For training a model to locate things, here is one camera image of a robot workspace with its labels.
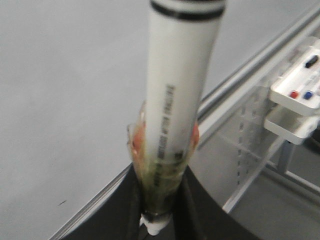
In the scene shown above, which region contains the white control box with buttons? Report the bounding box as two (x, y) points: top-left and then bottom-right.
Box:
(269, 38), (320, 116)

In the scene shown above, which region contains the white metal stand frame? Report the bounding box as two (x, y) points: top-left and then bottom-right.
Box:
(197, 57), (320, 213)

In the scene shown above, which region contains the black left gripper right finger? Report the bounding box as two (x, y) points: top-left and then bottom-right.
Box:
(172, 167), (259, 240)

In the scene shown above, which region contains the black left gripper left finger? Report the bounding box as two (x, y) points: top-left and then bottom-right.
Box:
(62, 166), (148, 240)

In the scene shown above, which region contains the white black whiteboard marker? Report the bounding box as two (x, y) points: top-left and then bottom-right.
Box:
(140, 0), (226, 236)

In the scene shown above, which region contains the red round magnet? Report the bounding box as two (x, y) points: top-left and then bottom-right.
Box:
(127, 122), (200, 158)

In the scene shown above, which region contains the white tray bracket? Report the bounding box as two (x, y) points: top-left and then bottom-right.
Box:
(264, 105), (320, 145)

